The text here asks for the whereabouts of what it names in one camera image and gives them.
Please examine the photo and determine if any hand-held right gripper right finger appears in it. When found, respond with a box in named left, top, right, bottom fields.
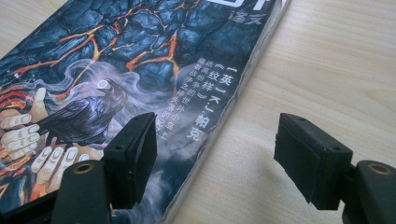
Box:
left=274, top=112, right=354, bottom=211

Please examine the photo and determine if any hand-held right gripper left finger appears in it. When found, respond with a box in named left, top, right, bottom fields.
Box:
left=102, top=111, right=158, bottom=210

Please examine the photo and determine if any magazine with dark illustrated cover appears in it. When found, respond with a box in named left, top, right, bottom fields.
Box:
left=0, top=0, right=292, bottom=224

